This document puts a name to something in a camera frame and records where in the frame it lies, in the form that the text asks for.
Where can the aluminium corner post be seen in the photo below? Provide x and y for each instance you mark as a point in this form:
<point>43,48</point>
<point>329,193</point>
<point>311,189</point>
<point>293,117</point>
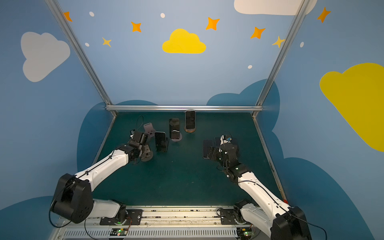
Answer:
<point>291,34</point>
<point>57,12</point>

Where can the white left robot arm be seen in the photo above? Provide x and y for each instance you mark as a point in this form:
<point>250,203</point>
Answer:
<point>73,198</point>

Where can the right controller board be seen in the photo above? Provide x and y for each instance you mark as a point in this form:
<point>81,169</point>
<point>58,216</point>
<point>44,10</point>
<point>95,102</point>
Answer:
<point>244,233</point>

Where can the aluminium left corner post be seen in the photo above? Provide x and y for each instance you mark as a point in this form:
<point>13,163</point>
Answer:
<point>57,12</point>

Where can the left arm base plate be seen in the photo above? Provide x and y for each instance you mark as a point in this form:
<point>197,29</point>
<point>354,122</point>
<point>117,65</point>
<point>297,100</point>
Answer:
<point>132,216</point>

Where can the black phone on wooden stand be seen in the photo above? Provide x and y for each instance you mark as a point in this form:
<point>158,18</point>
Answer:
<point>190,120</point>

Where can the grey round rear stand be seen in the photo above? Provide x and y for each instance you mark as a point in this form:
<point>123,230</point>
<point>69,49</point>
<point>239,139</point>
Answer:
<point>179,139</point>

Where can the aluminium right corner post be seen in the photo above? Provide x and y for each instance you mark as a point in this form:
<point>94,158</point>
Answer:
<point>291,34</point>

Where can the left controller board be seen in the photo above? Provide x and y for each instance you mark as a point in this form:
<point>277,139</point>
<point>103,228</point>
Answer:
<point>118,232</point>

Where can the phone with light green edge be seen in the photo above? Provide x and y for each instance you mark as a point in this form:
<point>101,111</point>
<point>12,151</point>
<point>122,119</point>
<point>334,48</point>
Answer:
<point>161,142</point>

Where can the black phone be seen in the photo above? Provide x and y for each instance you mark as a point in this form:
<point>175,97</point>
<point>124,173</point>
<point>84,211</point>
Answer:
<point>190,120</point>
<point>217,141</point>
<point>174,128</point>

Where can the aluminium back frame rail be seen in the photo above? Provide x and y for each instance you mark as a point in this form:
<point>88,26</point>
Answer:
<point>156,108</point>

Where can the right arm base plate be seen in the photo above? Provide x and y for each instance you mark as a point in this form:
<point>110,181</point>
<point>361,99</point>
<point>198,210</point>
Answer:
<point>230,217</point>

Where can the purple phone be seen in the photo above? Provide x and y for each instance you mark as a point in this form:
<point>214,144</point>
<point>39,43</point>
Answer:
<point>207,145</point>

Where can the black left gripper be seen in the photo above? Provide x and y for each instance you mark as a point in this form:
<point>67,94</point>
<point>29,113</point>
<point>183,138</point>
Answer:
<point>142,138</point>

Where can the grey round phone stand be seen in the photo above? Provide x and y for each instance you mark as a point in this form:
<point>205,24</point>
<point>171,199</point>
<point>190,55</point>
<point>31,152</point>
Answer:
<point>146,153</point>

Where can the controller board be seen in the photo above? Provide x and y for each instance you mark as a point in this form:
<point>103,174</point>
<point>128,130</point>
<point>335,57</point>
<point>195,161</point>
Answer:
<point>244,233</point>
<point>118,232</point>

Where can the grey round front stand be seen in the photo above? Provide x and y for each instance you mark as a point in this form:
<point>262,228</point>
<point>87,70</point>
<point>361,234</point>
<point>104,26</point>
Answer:
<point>149,129</point>

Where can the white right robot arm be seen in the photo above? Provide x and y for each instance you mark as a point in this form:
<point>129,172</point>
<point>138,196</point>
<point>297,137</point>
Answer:
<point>271,215</point>

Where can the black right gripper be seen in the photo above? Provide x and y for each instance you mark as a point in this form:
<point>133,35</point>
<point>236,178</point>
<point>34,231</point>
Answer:
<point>217,150</point>

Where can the wooden round phone stand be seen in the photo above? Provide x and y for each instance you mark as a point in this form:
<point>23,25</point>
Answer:
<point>189,130</point>

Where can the aluminium front rail bed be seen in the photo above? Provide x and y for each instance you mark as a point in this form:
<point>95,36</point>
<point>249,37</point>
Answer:
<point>159,223</point>

